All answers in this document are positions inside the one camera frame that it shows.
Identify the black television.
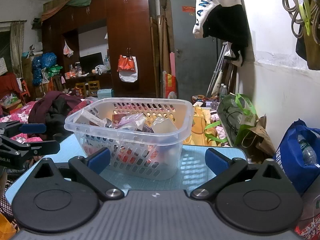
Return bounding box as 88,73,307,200
79,52,104,74

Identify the white black hanging jacket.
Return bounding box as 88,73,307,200
193,0,249,65

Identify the dark maroon clothes pile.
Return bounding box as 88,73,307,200
28,91,82,142

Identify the pink floral bedding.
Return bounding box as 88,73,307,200
0,100,91,143

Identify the coiled grey cable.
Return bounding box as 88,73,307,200
281,0,320,40

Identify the clear plastic basket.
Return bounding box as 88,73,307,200
65,98,194,180

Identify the blue shopping bag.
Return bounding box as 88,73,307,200
273,119,319,195

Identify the blue table mat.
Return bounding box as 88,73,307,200
5,135,246,204

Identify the brown paper bag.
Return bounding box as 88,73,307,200
241,116,276,157

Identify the dark red wooden wardrobe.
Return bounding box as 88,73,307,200
42,0,160,98

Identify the white red carton box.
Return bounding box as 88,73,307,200
73,109,106,127

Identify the blue plastic bag pile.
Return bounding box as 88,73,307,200
31,53,61,87

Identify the grey door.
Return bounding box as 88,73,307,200
170,0,221,101

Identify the purple clear packet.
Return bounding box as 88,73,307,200
115,113,146,131

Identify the red white hanging bag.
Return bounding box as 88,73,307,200
117,55,138,83

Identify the orange yellow blanket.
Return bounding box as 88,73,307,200
183,107,228,147

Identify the green patterned bag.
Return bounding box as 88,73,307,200
204,94,258,147

